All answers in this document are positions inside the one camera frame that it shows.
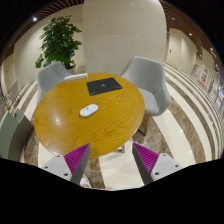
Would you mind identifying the green potted plant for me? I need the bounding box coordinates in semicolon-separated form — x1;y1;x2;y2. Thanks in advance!
35;15;82;69

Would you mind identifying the white plant pot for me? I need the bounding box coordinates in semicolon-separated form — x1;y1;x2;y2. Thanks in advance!
68;66;76;75

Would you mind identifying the grey chair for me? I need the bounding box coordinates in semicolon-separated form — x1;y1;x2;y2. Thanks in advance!
122;56;172;133
36;61;89;106

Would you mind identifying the grey chair right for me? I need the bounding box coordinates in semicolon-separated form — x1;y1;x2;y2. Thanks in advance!
122;56;172;133

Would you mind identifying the black mouse pad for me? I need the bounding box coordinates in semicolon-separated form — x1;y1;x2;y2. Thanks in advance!
86;77;122;96

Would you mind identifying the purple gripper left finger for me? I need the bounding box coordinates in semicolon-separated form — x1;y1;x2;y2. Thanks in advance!
42;144;91;185

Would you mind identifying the white computer mouse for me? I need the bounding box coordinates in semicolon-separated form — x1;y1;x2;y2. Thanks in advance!
80;104;98;118

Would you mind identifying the grey chair left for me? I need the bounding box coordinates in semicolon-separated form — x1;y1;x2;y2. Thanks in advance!
36;61;89;106

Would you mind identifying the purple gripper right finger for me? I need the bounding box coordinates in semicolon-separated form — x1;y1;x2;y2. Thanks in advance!
132;143;182;185

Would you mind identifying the grey green chair foreground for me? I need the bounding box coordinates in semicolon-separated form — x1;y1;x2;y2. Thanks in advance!
0;109;33;161

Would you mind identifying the round wooden table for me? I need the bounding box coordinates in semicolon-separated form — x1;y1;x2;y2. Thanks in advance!
34;73;145;158

